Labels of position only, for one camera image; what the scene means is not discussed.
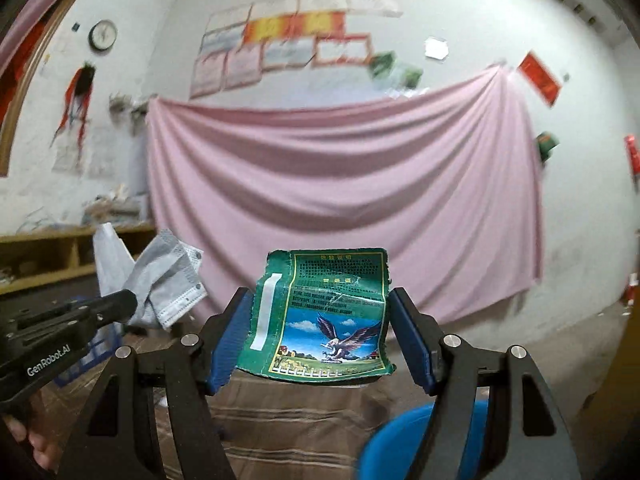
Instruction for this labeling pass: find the clutter pile on shelf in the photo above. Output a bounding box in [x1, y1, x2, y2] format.
[80, 182, 151, 224]

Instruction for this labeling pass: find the red paper wall sign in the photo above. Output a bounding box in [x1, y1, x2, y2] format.
[517, 52, 562, 107]

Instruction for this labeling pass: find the red hanging packet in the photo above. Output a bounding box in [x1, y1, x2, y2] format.
[623, 133, 640, 182]

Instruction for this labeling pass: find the red yellow wall banner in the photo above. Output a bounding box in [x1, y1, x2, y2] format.
[243, 11, 347, 44]

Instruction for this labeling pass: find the arched wooden frame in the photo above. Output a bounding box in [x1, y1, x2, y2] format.
[0, 0, 112, 179]

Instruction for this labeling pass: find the group of wall certificates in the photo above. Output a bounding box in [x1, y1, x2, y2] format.
[189, 0, 404, 101]

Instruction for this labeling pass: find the green eagle print packet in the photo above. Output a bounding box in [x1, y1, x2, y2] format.
[235, 246, 396, 378]

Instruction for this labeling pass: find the wooden cabinet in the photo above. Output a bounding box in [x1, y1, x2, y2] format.
[575, 280, 640, 463]

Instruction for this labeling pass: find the grey face mask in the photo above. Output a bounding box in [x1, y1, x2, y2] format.
[127, 229, 209, 332]

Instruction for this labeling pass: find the brown plaid blanket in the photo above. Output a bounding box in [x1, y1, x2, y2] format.
[30, 327, 451, 480]

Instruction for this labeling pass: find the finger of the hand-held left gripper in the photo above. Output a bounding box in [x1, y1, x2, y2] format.
[82, 289, 139, 332]

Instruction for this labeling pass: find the red tassel ornament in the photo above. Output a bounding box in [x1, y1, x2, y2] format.
[50, 61, 99, 150]

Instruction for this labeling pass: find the blue plastic crate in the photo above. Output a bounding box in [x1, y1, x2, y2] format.
[52, 322, 126, 389]

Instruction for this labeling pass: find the white wall paper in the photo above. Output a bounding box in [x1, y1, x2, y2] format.
[424, 36, 450, 61]

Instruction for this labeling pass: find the round wall clock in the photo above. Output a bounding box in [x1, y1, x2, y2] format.
[89, 19, 119, 52]

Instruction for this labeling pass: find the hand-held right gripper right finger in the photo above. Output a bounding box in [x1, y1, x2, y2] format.
[387, 287, 583, 480]

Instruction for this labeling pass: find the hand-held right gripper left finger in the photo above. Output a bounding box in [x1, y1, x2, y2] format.
[57, 287, 253, 480]

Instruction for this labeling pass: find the person's left hand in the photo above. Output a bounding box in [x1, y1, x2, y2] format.
[0, 412, 62, 474]

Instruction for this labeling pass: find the wooden shelf unit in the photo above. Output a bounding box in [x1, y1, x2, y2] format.
[0, 222, 157, 297]

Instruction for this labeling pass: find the blue plastic basin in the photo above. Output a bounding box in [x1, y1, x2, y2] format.
[357, 400, 489, 480]

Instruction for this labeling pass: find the pink hanging sheet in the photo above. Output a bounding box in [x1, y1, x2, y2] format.
[146, 64, 547, 326]

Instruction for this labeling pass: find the green wall packet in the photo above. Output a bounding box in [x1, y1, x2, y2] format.
[395, 64, 424, 92]
[369, 51, 397, 80]

